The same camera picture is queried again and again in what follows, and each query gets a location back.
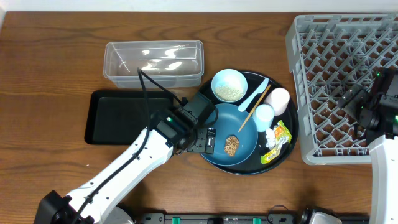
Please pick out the light blue bowl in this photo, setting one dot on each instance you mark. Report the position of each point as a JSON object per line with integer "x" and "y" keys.
{"x": 229, "y": 85}

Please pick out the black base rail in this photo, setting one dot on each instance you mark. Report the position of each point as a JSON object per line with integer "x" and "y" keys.
{"x": 159, "y": 218}

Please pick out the brown mushroom food scrap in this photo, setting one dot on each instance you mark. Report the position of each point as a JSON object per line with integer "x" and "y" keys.
{"x": 231, "y": 145}

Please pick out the light blue cup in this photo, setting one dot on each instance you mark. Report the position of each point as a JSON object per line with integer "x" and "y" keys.
{"x": 263, "y": 117}

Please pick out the pink cup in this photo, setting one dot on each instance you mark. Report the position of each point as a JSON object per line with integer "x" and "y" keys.
{"x": 278, "y": 99}

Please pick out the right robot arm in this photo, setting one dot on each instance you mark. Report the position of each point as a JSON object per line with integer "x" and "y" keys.
{"x": 383, "y": 154}

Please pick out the blue plate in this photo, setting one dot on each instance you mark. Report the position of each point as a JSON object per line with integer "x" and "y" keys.
{"x": 228, "y": 124}

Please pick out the black round tray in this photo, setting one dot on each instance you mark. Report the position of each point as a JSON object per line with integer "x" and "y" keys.
{"x": 253, "y": 165}

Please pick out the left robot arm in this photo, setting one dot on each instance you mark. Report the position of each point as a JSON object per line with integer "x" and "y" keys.
{"x": 95, "y": 201}

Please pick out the grey dishwasher rack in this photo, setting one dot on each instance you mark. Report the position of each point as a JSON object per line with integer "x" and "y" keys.
{"x": 327, "y": 54}

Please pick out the yellow snack wrapper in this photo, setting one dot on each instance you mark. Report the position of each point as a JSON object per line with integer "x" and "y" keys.
{"x": 282, "y": 136}

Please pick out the wooden chopstick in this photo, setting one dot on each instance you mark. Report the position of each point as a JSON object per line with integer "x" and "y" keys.
{"x": 254, "y": 108}

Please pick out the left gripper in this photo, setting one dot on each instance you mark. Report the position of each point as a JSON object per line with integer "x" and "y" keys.
{"x": 204, "y": 140}

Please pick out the black rectangular tray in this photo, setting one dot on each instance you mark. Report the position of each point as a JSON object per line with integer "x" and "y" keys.
{"x": 115, "y": 117}

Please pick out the clear plastic bin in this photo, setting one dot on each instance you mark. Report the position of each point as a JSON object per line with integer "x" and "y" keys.
{"x": 171, "y": 63}

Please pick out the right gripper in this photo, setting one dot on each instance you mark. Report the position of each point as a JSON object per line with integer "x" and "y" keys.
{"x": 351, "y": 95}

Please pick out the white tissue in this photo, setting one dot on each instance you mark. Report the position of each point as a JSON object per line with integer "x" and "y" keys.
{"x": 270, "y": 137}

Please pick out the light blue plastic knife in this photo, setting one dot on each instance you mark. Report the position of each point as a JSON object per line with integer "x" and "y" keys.
{"x": 260, "y": 89}

